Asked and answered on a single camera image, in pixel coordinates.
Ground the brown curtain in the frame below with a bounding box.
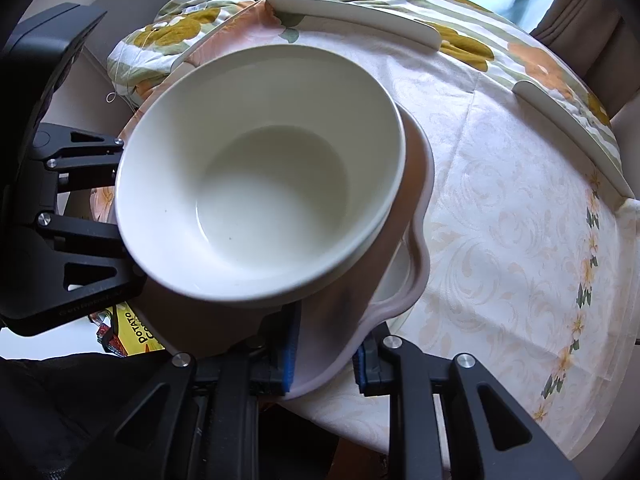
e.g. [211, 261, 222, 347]
[529, 0, 640, 117]

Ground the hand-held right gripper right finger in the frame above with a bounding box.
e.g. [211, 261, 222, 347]
[352, 322, 583, 480]

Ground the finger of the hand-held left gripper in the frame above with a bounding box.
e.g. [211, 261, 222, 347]
[31, 128, 126, 193]
[35, 211, 147, 311]

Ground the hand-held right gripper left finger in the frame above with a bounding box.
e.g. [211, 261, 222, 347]
[75, 304, 304, 480]

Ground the yellow snack packet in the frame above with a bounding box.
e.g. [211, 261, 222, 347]
[89, 302, 167, 359]

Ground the white ribbed bowl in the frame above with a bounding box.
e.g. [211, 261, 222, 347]
[114, 43, 404, 307]

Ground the pink bowl with handles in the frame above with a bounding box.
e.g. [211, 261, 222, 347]
[167, 105, 435, 402]

